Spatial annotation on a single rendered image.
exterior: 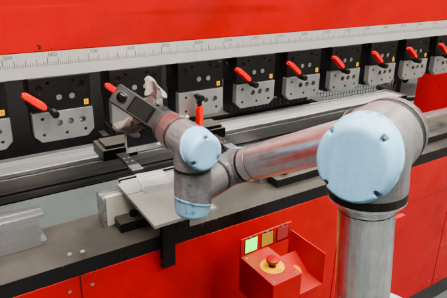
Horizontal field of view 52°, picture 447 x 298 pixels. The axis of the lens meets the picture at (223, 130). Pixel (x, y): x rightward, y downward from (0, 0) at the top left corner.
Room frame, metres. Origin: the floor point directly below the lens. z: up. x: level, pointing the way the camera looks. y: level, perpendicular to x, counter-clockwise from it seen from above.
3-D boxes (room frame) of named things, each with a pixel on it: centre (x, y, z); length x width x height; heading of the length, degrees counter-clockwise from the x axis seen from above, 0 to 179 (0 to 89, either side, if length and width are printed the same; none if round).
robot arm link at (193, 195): (0.85, 0.05, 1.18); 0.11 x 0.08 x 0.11; 143
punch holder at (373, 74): (1.79, -0.58, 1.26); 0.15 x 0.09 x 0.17; 123
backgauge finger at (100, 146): (1.40, 0.33, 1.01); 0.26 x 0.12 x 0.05; 33
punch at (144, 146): (1.26, 0.24, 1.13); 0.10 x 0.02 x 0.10; 123
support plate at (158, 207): (1.14, 0.16, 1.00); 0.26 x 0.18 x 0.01; 33
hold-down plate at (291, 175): (1.54, -0.30, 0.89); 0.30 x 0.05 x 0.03; 123
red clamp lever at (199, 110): (1.29, 0.07, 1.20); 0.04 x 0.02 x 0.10; 33
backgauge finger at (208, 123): (1.59, 0.03, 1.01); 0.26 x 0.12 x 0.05; 33
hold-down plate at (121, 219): (1.24, 0.17, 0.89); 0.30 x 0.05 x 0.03; 123
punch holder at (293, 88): (1.57, -0.25, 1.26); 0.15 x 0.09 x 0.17; 123
